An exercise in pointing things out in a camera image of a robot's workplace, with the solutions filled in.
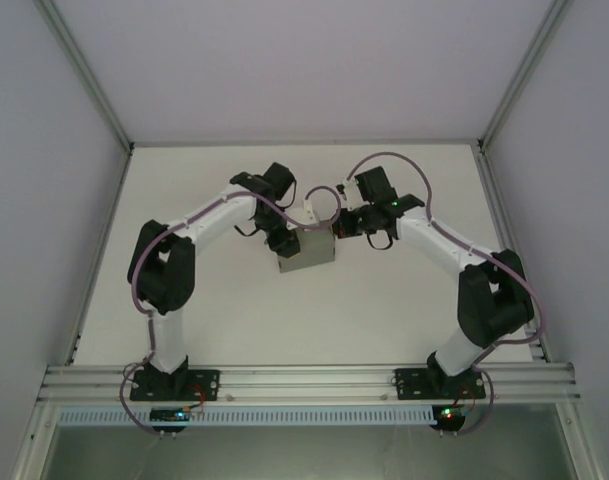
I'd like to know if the aluminium table side rail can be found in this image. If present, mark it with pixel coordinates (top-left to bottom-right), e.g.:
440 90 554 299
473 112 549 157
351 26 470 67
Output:
475 144 553 364
61 147 135 369

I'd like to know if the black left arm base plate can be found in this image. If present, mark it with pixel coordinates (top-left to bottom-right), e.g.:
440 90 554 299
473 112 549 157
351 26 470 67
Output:
130 367 220 402

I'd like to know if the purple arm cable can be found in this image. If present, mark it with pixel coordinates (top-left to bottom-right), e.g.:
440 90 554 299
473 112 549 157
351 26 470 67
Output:
347 152 548 437
119 185 343 437

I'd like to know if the grey paper box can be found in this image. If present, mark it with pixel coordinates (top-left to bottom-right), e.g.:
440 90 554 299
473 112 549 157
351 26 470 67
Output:
273 219 338 275

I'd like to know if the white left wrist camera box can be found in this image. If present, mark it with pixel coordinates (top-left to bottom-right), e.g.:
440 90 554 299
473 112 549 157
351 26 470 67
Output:
293 198 319 227

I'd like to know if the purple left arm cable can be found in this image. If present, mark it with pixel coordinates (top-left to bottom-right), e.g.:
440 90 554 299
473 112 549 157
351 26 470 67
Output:
119 185 343 437

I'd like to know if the slotted light blue cable duct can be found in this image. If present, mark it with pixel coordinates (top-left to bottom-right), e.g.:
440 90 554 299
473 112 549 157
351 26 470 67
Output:
58 405 435 427

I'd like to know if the aluminium front mounting rail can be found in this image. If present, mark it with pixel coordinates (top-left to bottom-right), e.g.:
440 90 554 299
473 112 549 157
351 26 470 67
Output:
38 362 583 402

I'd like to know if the aluminium upright frame post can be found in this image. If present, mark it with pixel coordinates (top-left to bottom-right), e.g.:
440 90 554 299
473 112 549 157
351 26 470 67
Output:
476 0 576 151
33 0 136 154

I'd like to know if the aluminium lower frame leg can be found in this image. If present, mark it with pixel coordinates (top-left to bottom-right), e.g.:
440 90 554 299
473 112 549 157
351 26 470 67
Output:
558 399 608 480
11 403 60 480

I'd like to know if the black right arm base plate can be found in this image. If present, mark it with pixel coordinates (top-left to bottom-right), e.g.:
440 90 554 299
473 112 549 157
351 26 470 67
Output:
394 367 487 402

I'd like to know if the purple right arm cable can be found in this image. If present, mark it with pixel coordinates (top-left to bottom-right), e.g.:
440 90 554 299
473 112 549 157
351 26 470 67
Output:
347 152 548 437

